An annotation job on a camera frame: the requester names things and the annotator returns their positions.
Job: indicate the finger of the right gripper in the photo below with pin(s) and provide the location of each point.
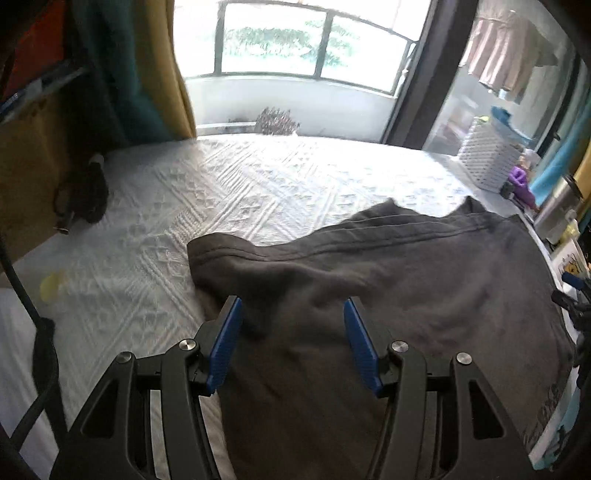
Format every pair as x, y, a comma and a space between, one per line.
579, 312

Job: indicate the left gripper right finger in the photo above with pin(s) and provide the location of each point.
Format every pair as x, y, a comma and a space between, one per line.
370, 342

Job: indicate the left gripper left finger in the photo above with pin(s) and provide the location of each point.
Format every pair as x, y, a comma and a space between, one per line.
216, 340

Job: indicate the dark grey t-shirt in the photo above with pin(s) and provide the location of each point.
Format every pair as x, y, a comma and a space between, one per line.
293, 405

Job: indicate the white bear mug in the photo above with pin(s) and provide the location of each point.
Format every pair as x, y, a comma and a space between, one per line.
568, 257

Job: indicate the white textured bedspread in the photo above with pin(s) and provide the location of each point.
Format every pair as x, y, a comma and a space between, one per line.
98, 350

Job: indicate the stainless steel thermos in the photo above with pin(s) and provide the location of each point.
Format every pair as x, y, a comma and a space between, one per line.
557, 209

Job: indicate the purple plush toy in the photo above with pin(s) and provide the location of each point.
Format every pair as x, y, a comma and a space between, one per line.
519, 179

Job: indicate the white perforated basket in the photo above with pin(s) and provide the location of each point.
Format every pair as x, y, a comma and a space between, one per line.
489, 152

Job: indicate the black headphones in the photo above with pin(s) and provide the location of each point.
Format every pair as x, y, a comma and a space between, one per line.
82, 195

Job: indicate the blue cloth in basket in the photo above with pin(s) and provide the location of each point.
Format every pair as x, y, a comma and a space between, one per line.
503, 116

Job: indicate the dried flower plant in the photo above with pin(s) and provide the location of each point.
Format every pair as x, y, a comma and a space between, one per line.
276, 122

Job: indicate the hanging pink garment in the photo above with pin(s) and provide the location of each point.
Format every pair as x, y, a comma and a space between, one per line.
503, 49

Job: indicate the balcony railing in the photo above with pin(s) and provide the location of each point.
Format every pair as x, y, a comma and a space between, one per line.
367, 44

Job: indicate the left yellow curtain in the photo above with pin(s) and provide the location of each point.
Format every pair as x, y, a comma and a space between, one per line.
157, 67

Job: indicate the dark window frame post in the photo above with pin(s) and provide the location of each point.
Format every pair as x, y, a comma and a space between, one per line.
433, 69

